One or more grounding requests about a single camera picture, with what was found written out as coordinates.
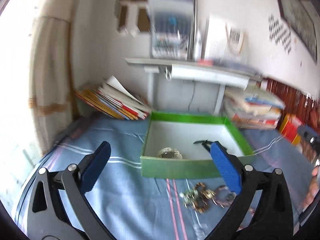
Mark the right stack of books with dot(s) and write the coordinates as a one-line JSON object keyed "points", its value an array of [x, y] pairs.
{"points": [[252, 108]]}

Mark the red yellow shopping bag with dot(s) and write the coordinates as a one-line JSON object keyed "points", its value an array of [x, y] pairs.
{"points": [[288, 129]]}

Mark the marker pen set box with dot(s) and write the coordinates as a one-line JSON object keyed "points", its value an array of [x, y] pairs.
{"points": [[171, 28]]}

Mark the left stack of books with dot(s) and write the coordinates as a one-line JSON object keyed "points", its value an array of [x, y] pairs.
{"points": [[114, 100]]}

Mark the black wristwatch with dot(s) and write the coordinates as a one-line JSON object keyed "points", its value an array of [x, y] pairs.
{"points": [[202, 142]]}

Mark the beige curtain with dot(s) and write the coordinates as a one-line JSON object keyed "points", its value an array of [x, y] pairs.
{"points": [[50, 93]]}

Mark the white paper gift bag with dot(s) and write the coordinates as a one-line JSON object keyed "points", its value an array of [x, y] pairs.
{"points": [[225, 40]]}

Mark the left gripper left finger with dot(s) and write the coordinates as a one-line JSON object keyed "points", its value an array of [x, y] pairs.
{"points": [[47, 218]]}

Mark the stack of books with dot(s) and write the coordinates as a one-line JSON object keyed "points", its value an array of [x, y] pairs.
{"points": [[114, 100], [252, 108]]}

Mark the person right hand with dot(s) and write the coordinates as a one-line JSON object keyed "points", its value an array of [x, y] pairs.
{"points": [[313, 188]]}

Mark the blue striped tablecloth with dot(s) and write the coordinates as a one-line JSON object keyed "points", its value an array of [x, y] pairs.
{"points": [[132, 206]]}

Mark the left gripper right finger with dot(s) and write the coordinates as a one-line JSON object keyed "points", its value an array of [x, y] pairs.
{"points": [[273, 217]]}

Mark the dark wooden bench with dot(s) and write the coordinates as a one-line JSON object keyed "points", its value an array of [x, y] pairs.
{"points": [[304, 106]]}

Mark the white desktop shelf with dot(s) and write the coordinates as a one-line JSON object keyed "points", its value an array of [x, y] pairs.
{"points": [[192, 71]]}

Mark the green cardboard box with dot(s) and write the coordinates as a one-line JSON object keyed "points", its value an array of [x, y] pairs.
{"points": [[180, 131]]}

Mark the framed wall picture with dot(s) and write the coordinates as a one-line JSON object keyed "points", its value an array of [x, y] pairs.
{"points": [[294, 19]]}

